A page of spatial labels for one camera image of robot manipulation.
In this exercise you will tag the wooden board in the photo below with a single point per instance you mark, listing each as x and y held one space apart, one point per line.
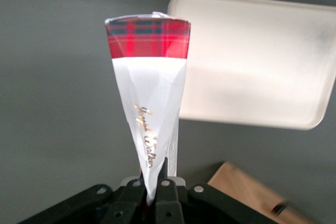
244 192

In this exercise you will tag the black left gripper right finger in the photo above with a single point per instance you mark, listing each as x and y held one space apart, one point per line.
166 197

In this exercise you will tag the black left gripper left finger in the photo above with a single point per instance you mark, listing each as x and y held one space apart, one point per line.
128 203

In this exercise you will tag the red tartan cookie box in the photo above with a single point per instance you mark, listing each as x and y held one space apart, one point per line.
152 90

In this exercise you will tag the cream white plastic tray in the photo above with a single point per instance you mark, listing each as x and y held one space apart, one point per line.
257 64

